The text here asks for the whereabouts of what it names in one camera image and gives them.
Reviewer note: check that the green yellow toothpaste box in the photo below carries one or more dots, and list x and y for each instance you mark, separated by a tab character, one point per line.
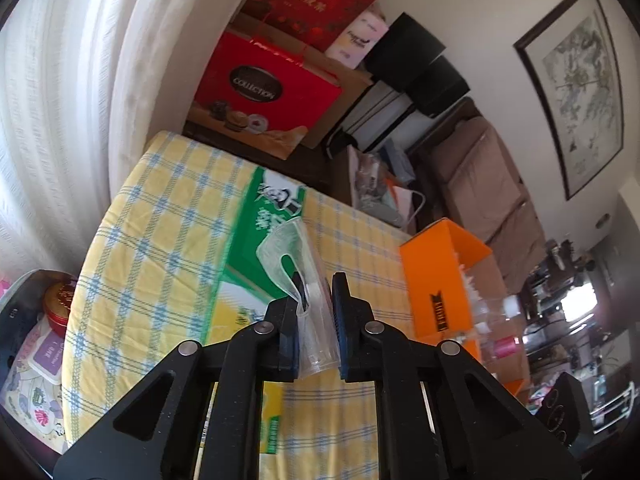
250	260

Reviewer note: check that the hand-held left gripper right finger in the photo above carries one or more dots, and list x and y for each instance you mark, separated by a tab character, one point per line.
341	310

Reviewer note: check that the black floor speaker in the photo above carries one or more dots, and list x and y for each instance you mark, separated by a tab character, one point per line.
565	410

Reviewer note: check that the white and black flat boxes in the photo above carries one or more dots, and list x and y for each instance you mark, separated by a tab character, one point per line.
380	115

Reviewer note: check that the brown sofa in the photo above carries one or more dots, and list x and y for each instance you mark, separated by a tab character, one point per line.
480	175

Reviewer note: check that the television screen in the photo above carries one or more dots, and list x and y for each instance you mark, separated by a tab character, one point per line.
580	302

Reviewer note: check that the yellow checked tablecloth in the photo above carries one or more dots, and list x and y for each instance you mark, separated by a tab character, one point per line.
150	235

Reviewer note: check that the printed storage bin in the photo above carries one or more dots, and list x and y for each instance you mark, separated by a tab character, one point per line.
30	390

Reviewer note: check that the pink cap micellar water bottle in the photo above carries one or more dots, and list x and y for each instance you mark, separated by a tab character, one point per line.
505	347

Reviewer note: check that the cluttered television cabinet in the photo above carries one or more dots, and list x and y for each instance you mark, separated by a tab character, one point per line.
610	360

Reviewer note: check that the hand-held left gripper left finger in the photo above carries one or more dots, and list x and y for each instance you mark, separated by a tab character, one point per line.
287	330

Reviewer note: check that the brown cardboard box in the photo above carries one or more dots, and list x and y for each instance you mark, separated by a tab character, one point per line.
345	105

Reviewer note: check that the small round wall fixture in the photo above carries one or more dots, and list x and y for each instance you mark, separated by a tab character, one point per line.
603	219

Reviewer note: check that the framed ink painting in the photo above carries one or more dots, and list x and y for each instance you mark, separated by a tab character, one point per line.
580	80

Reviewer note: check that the clear plastic packaging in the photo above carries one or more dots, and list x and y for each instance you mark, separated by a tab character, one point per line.
300	250

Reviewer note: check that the white curtain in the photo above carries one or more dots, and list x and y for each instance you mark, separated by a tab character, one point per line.
75	85

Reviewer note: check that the dark wooden cabinet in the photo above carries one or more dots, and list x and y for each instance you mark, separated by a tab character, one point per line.
310	172

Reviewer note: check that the plastic bag with clutter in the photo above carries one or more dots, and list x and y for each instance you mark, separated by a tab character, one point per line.
375	185

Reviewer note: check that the orange cardboard box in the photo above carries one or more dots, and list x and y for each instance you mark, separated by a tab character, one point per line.
430	270

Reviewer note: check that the red gift bag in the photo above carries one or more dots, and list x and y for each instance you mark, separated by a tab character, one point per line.
260	90

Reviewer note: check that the pink white tissue pack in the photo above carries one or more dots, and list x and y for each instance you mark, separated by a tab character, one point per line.
357	40

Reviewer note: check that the round gold lid tin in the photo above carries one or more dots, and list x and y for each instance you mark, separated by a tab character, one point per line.
57	305

